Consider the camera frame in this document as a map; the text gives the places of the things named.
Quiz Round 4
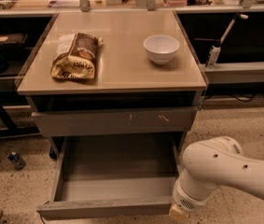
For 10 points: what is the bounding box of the white ceramic bowl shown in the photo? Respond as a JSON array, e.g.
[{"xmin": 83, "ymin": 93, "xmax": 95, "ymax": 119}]
[{"xmin": 143, "ymin": 35, "xmax": 180, "ymax": 65}]

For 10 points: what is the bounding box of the grey drawer cabinet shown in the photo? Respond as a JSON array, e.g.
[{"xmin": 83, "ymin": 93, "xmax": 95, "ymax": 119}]
[{"xmin": 18, "ymin": 10, "xmax": 207, "ymax": 152}]

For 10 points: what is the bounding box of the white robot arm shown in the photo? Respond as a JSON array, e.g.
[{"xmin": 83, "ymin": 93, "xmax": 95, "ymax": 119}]
[{"xmin": 169, "ymin": 136, "xmax": 264, "ymax": 220}]

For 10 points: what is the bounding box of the grey top drawer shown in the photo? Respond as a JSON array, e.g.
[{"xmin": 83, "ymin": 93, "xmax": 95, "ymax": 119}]
[{"xmin": 32, "ymin": 107, "xmax": 197, "ymax": 136}]

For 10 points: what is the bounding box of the brown yellow chip bag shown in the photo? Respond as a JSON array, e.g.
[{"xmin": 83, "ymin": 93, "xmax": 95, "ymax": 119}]
[{"xmin": 50, "ymin": 33, "xmax": 103, "ymax": 80}]

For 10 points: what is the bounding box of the small blue can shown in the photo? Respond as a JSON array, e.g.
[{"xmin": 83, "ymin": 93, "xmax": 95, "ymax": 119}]
[{"xmin": 7, "ymin": 152, "xmax": 26, "ymax": 169}]

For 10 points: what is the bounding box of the white bottle with nozzle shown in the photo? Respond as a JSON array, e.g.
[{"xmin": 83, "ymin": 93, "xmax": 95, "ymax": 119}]
[{"xmin": 205, "ymin": 13, "xmax": 248, "ymax": 68}]

